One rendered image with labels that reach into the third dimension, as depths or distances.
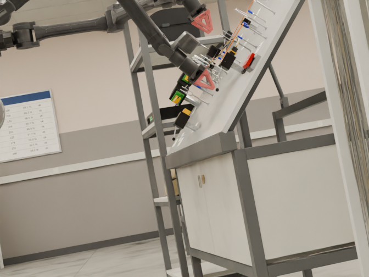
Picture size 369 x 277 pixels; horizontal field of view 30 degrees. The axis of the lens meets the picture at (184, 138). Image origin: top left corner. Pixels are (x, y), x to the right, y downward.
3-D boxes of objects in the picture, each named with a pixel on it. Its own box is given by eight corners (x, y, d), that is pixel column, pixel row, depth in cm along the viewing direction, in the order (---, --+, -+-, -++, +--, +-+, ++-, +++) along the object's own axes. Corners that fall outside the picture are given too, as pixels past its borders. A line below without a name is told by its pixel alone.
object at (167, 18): (146, 46, 362) (140, 10, 364) (140, 55, 385) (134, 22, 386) (201, 39, 369) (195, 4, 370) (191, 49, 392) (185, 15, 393)
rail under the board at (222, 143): (222, 151, 231) (218, 133, 231) (166, 170, 346) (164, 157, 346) (238, 149, 232) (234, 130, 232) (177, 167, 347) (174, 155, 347)
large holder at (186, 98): (205, 90, 345) (180, 75, 343) (201, 103, 329) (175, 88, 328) (198, 100, 348) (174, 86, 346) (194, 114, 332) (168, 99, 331)
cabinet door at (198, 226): (214, 255, 287) (197, 161, 289) (189, 247, 340) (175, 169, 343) (219, 254, 287) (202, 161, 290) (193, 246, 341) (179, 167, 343)
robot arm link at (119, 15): (107, 33, 289) (102, 7, 289) (118, 33, 292) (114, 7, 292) (164, 7, 254) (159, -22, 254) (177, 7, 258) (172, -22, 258)
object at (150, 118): (156, 121, 358) (154, 108, 358) (147, 128, 393) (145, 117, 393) (217, 111, 364) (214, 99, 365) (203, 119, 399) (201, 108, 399)
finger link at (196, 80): (217, 82, 265) (199, 67, 264) (221, 81, 258) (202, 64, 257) (206, 96, 264) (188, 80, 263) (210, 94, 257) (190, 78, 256)
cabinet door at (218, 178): (250, 266, 233) (228, 152, 235) (213, 255, 286) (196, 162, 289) (257, 265, 233) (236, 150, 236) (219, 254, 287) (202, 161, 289)
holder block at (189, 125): (185, 149, 292) (165, 137, 291) (199, 124, 294) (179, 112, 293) (187, 148, 287) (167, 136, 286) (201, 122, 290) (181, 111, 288)
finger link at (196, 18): (217, 28, 263) (203, 7, 262) (220, 25, 256) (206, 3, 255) (202, 38, 262) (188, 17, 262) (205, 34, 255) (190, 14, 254)
